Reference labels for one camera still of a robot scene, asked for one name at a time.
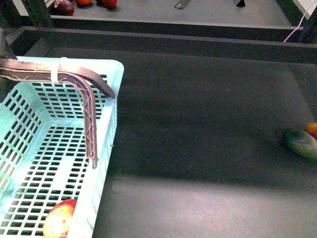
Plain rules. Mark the red fruit on shelf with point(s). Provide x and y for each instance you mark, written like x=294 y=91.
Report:
x=107 y=3

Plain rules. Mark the orange mango fruit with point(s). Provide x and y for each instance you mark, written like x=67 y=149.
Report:
x=311 y=129

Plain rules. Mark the metal stand leg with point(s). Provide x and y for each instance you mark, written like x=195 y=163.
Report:
x=239 y=3
x=182 y=4

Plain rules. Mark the light blue plastic basket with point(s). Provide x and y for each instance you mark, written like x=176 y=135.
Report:
x=43 y=159

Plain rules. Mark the white zip tie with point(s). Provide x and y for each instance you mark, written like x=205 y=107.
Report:
x=55 y=68

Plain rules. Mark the metal stand leg left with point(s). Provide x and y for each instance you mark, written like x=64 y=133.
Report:
x=182 y=4

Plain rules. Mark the red yellow apple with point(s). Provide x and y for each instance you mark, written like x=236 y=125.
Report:
x=58 y=220

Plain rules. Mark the orange fruit on shelf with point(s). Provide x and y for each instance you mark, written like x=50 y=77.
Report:
x=83 y=2

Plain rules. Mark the dark purple onion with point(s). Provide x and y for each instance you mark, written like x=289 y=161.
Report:
x=63 y=7

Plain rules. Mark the metal stand leg right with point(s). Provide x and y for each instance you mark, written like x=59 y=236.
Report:
x=239 y=3

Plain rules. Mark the black conveyor mat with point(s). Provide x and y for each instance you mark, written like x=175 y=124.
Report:
x=198 y=150

